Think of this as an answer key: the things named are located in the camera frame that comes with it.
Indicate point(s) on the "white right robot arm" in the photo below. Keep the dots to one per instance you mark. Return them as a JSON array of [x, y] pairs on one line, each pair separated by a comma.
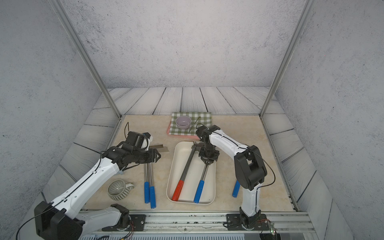
[[250, 169]]

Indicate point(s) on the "metal tongs on cloth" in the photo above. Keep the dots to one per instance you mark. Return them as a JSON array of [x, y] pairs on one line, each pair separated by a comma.
[[192, 126]]

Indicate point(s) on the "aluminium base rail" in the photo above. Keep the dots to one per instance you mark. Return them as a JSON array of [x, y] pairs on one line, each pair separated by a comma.
[[209, 226]]

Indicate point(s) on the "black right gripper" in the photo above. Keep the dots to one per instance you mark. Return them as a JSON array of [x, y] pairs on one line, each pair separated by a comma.
[[214, 158]]

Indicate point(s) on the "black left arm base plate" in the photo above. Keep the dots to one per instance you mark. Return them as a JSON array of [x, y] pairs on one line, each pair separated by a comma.
[[131, 223]]

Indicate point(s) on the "green checkered cloth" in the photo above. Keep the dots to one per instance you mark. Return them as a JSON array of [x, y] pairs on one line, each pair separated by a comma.
[[206, 120]]

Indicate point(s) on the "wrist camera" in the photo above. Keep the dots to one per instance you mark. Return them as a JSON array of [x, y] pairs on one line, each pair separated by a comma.
[[204, 133], [138, 141]]

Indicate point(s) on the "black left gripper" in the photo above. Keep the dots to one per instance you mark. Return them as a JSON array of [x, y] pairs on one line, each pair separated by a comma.
[[153, 156]]

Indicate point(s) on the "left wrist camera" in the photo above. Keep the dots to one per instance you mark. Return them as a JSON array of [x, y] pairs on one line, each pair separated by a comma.
[[138, 141]]

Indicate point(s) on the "pink tray under cloth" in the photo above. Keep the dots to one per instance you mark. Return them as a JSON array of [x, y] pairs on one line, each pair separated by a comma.
[[181, 136]]

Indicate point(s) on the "grey hoe red handle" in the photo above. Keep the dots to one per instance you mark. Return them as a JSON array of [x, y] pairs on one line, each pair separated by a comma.
[[183, 178]]

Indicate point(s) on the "aluminium corner post right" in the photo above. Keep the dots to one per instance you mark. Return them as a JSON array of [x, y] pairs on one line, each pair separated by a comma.
[[305, 15]]

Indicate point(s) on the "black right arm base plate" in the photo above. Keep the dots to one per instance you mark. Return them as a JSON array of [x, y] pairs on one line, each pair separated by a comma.
[[237, 222]]

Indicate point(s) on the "grey ribbed ceramic cup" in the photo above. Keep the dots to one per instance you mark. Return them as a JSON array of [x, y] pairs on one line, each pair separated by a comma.
[[119, 189]]

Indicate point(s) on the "steel hoe blue handle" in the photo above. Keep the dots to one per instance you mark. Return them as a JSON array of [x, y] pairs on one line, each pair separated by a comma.
[[146, 173], [152, 188], [201, 184], [236, 189]]

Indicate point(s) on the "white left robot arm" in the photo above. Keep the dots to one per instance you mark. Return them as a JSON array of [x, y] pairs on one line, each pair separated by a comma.
[[61, 219]]

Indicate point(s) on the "aluminium corner post left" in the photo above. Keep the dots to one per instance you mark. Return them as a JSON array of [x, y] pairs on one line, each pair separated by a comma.
[[70, 30]]

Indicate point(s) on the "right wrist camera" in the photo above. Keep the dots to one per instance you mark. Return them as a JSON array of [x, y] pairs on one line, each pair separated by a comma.
[[204, 133]]

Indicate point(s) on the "cream storage box tray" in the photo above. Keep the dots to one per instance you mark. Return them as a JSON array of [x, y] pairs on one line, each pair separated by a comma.
[[209, 191]]

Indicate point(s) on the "small purple bowl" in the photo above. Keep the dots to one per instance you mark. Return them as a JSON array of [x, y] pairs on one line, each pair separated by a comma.
[[183, 122]]

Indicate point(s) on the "aluminium corner post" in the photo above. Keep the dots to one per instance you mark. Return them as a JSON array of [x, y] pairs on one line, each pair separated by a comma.
[[70, 30], [305, 15]]

